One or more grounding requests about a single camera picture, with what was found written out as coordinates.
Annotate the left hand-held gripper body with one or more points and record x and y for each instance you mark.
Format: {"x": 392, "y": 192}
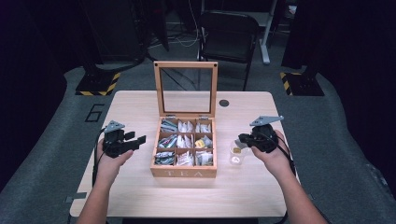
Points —
{"x": 112, "y": 143}

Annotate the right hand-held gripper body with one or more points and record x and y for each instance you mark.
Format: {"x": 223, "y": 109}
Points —
{"x": 264, "y": 138}

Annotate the clear glass cup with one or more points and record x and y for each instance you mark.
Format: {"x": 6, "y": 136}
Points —
{"x": 238, "y": 155}

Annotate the white tea bag yellow tag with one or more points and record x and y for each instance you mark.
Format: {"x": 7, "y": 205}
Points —
{"x": 235, "y": 160}

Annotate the wooden tea box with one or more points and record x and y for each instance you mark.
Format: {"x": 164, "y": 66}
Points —
{"x": 183, "y": 172}

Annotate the person's right hand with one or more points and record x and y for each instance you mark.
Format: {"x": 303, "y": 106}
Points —
{"x": 277, "y": 161}

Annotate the person's left hand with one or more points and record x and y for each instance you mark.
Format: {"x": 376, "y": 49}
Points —
{"x": 107, "y": 169}

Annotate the black table grommet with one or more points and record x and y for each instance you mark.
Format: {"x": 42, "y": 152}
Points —
{"x": 224, "y": 103}

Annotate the yellow tea bag packet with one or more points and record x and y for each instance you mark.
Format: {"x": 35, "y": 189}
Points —
{"x": 200, "y": 143}

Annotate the group of assorted tea bags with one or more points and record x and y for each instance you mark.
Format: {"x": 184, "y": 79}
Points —
{"x": 185, "y": 143}

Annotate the black striped stand base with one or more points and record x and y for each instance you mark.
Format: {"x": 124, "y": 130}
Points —
{"x": 98, "y": 83}
{"x": 303, "y": 85}

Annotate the grey tape piece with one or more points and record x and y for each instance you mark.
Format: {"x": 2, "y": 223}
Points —
{"x": 76, "y": 197}

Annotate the white desk leg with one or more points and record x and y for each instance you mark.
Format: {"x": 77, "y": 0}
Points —
{"x": 266, "y": 46}

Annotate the black folding chair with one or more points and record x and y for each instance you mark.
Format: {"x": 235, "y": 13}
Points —
{"x": 229, "y": 40}

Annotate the dark curtain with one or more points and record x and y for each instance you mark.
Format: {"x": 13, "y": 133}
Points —
{"x": 28, "y": 77}
{"x": 358, "y": 62}

